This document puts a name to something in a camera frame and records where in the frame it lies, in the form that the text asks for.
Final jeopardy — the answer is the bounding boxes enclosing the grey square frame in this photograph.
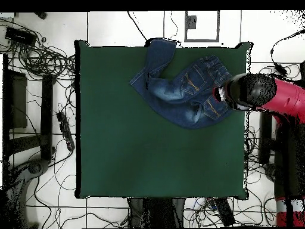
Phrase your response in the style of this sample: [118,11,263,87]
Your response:
[183,10,220,43]

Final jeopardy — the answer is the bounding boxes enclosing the black stand bar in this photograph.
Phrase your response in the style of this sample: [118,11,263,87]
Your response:
[39,74,54,161]
[259,112,274,165]

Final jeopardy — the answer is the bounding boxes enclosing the black cable with connector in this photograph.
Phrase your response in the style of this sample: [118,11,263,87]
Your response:
[270,29,305,78]

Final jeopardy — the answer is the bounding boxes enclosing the black bar device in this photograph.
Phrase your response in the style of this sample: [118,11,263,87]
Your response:
[210,197,236,227]

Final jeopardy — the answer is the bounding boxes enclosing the small dark grey square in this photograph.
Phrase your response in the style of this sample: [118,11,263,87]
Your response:
[185,15,198,30]

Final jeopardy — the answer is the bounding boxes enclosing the thick black cable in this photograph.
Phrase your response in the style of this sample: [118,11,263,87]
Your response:
[126,11,149,42]

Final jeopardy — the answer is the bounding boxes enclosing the black cable tangle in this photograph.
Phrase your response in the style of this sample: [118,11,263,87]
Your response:
[244,126,263,172]
[0,17,77,82]

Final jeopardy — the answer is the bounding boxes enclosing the blue denim jeans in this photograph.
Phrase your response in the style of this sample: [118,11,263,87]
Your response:
[128,38,235,130]

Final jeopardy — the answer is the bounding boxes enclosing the blue and black cable bundle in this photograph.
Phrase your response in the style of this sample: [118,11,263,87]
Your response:
[183,197,216,227]

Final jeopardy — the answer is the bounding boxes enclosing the dark green table cloth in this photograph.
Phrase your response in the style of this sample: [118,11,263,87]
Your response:
[74,39,253,200]

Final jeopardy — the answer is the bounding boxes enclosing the black power strip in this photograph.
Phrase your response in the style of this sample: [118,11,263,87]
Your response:
[56,111,76,151]

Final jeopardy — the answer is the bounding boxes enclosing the black power adapter box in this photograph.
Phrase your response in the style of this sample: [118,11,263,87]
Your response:
[5,26,37,46]

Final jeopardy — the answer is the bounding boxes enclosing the thin black cable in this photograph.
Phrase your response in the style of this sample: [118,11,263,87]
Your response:
[164,11,179,41]

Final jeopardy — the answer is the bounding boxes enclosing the dark grey stand foot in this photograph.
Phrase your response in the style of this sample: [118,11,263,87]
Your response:
[262,162,277,183]
[5,159,51,191]

